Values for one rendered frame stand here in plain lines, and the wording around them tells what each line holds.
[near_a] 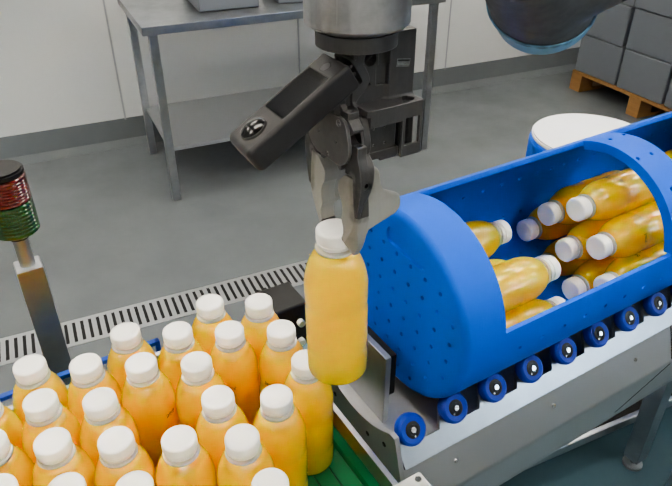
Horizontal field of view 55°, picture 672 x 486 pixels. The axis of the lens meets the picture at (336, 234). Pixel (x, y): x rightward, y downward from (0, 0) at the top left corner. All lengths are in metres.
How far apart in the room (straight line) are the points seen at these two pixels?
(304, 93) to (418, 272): 0.36
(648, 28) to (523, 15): 4.17
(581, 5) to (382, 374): 0.54
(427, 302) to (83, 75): 3.43
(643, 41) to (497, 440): 3.94
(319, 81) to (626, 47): 4.36
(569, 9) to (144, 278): 2.51
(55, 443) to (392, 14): 0.57
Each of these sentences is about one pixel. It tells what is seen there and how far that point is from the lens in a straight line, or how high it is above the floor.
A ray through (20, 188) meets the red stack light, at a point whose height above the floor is 1.23.
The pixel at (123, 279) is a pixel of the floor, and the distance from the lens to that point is 2.94.
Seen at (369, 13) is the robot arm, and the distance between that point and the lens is 0.53.
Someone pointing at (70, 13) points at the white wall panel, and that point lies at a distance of 4.00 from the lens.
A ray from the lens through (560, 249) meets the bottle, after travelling 1.14.
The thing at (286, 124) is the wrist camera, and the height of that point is 1.45.
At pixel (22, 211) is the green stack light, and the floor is 1.20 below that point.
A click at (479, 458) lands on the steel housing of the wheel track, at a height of 0.86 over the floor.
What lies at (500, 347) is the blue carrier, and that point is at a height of 1.09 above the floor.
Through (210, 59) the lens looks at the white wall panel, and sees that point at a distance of 4.19.
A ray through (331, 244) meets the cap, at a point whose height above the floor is 1.31.
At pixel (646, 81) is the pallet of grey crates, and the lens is 4.75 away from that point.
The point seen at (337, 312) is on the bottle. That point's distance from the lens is 0.66.
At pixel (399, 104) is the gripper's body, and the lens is 0.58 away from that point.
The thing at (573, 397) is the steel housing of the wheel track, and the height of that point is 0.87.
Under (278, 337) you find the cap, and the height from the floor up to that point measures 1.09.
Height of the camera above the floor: 1.66
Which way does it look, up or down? 32 degrees down
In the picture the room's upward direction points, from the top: straight up
